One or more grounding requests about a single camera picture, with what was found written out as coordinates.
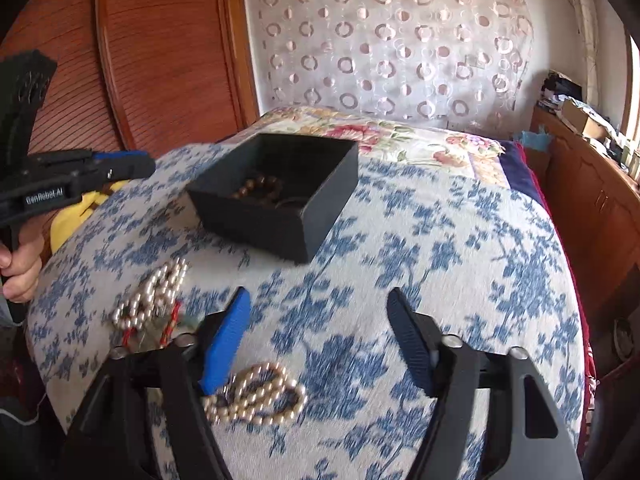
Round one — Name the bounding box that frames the red cord bracelet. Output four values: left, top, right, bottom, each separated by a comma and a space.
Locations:
119, 299, 184, 351

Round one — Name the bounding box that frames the cardboard box on cabinet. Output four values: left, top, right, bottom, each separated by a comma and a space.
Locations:
560, 99, 608, 141

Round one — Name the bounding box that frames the pink floral bedspread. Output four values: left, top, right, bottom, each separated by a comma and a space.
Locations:
250, 106, 509, 188

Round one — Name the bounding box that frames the pearl bracelet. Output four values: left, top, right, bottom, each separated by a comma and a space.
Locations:
202, 361, 309, 427

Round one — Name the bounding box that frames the pale green jade bangle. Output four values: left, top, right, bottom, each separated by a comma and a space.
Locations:
122, 312, 198, 353

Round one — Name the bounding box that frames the dark blue red blanket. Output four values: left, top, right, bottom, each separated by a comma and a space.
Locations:
499, 138, 599, 401

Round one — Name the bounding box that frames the wooden side cabinet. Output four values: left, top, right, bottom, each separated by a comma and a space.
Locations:
527, 104, 640, 321

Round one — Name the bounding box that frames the pink circle sheer curtain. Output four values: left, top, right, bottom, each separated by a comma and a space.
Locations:
245, 0, 534, 136

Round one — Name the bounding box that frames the black open jewelry box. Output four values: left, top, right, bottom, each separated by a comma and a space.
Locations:
186, 133, 359, 263

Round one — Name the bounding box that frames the brown wooden wardrobe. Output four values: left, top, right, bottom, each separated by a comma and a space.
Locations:
1, 0, 259, 156

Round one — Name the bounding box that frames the blue floral bed cloth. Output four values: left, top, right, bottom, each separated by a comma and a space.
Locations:
27, 144, 585, 479

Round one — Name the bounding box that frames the window with wooden frame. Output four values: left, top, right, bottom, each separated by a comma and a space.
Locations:
620, 34, 640, 141

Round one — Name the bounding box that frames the blue cloth on cabinet side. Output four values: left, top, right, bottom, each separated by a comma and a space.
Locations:
512, 129, 553, 153

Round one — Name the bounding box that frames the window curtain beige patterned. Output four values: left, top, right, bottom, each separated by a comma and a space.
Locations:
570, 0, 599, 87

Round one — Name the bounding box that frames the person's left hand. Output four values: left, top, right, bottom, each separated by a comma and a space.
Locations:
1, 223, 44, 304

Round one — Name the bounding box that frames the white pearl necklace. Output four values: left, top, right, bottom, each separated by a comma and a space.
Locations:
110, 257, 189, 331

